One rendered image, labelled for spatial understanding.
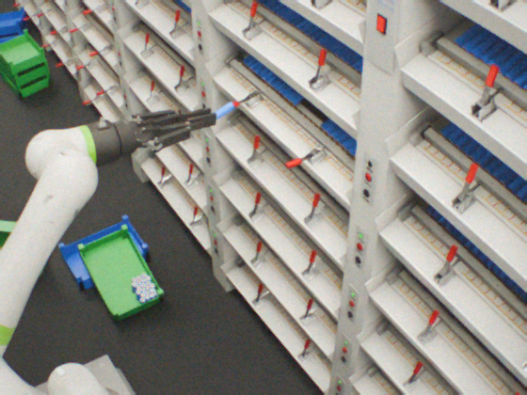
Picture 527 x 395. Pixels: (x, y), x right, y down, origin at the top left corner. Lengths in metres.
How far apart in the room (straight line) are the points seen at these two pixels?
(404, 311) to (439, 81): 0.60
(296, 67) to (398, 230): 0.42
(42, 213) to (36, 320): 1.31
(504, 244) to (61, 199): 0.78
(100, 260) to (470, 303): 1.56
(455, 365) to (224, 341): 1.08
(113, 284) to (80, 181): 1.29
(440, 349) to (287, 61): 0.72
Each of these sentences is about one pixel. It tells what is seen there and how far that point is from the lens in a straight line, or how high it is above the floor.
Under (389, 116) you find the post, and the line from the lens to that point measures 1.26.
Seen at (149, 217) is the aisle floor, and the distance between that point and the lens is 2.79.
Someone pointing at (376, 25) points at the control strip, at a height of 1.36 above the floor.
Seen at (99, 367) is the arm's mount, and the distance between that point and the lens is 1.98.
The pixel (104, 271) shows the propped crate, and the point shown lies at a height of 0.07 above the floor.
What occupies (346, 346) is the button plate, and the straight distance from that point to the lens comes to 1.82.
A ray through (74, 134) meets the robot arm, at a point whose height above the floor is 1.11.
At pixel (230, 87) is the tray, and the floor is 0.91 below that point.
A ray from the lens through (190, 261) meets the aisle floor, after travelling 2.60.
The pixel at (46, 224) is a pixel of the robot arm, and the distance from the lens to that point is 1.27.
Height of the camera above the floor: 1.92
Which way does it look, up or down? 43 degrees down
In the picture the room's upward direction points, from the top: 1 degrees counter-clockwise
